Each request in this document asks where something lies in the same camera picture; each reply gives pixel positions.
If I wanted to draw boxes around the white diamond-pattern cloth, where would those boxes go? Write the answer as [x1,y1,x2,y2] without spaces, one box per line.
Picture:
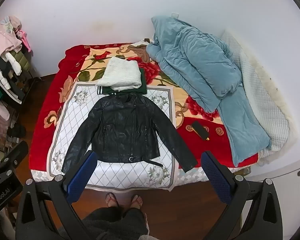
[47,81,178,193]

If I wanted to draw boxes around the black shoe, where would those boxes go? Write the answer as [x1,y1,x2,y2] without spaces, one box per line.
[9,124,27,138]

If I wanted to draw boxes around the red floral blanket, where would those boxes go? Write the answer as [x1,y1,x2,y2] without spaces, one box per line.
[31,44,259,183]

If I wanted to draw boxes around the black slim case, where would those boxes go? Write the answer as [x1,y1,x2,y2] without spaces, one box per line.
[191,121,210,141]

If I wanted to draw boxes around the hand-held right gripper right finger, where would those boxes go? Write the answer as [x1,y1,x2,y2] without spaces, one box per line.
[201,151,283,240]

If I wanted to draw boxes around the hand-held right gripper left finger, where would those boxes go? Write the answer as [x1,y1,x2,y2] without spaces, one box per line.
[16,151,98,240]

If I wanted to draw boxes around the person's grey fuzzy pants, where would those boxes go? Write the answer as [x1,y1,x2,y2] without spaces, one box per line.
[57,206,150,240]

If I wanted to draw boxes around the person's left foot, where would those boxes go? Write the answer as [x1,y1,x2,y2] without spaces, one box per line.
[105,192,119,208]

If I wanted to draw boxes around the metal clothes rack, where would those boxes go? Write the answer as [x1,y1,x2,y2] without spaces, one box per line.
[0,65,40,155]

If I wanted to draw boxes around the person's foot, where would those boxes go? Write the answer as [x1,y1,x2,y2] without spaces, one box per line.
[130,194,143,209]
[105,192,119,208]

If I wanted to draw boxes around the white puffer jacket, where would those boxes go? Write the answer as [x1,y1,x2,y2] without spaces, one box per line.
[0,51,22,90]

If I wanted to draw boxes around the person's right foot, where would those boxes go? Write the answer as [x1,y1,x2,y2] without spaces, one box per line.
[130,194,143,209]

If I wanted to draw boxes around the black leather jacket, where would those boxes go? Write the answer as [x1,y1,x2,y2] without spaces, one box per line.
[61,92,198,173]

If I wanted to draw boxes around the white quilted mattress pad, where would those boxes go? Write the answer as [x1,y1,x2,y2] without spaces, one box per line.
[220,29,299,165]

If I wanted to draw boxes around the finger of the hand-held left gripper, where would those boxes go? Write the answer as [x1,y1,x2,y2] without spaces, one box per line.
[0,141,29,172]

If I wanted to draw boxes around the olive puffer jacket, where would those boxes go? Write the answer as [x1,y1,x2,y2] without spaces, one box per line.
[10,47,31,73]

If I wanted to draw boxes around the green garment with white stripes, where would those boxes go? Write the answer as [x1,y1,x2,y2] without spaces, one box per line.
[97,67,147,96]

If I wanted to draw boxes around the pink garment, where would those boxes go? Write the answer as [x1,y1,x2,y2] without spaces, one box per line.
[0,16,23,56]

